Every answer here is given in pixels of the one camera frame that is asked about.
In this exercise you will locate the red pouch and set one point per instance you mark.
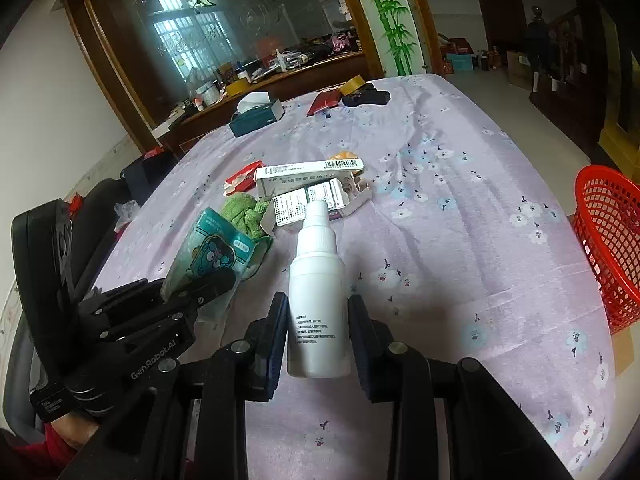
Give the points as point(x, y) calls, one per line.
point(325, 102)

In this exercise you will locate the orange wrapper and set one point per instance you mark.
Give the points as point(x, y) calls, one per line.
point(344, 155)

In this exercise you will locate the wooden counter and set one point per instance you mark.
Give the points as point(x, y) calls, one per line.
point(310, 75)

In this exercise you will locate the open white medicine carton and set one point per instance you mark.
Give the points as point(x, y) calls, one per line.
point(295, 207)

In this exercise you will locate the cardboard box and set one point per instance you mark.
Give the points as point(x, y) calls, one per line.
point(520, 67)

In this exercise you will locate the teal tissue box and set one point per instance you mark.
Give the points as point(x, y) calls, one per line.
point(255, 120)

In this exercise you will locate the red plastic basket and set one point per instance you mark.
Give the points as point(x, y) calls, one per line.
point(610, 240)

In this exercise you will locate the etched glass partition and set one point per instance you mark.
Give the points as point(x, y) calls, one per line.
point(225, 20)

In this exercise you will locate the dark wooden door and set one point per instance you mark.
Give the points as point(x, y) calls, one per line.
point(492, 5)

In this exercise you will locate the long white carton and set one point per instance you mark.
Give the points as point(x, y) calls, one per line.
point(300, 180)

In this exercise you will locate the black plastic object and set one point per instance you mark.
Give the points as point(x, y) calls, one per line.
point(367, 97)

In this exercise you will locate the gold column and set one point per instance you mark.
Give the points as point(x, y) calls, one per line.
point(620, 145)

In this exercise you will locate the white glue bottle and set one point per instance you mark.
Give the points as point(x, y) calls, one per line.
point(280, 60)

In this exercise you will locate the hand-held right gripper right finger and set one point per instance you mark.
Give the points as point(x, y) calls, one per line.
point(358, 340)

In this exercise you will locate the purple floral cloth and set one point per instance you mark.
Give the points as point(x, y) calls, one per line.
point(450, 235)

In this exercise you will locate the red snack packet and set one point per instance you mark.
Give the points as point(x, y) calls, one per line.
point(240, 176)

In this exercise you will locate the wooden staircase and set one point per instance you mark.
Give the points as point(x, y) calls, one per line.
point(565, 85)

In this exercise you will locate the white spray bottle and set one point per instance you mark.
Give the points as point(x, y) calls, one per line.
point(317, 300)

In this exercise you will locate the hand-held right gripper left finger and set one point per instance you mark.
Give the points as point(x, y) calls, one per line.
point(279, 335)

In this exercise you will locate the teal wet wipes packet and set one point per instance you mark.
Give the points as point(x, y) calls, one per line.
point(210, 245)

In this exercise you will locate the bamboo painted pillar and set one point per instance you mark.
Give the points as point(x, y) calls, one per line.
point(390, 25)

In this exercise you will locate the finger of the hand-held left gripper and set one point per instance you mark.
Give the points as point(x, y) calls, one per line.
point(210, 287)
point(130, 295)

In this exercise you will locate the teal gift box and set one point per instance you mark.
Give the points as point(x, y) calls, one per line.
point(460, 63)

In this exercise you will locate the black chair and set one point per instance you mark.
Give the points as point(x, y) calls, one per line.
point(100, 220)

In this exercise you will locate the green cloth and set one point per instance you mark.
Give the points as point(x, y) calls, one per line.
point(240, 212)

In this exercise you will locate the brown tape roll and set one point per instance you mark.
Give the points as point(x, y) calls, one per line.
point(352, 86)

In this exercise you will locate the person's left forearm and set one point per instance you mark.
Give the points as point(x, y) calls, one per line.
point(60, 445)

